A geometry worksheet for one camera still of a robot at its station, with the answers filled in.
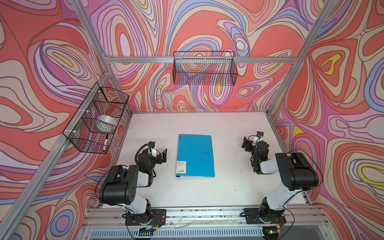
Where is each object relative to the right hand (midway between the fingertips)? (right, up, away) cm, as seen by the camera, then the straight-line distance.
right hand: (252, 140), depth 97 cm
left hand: (-60, -4, -4) cm, 60 cm away
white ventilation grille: (-45, -42, -26) cm, 67 cm away
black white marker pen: (-82, +1, -24) cm, 86 cm away
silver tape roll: (-81, +11, -26) cm, 86 cm away
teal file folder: (-38, -10, -1) cm, 39 cm away
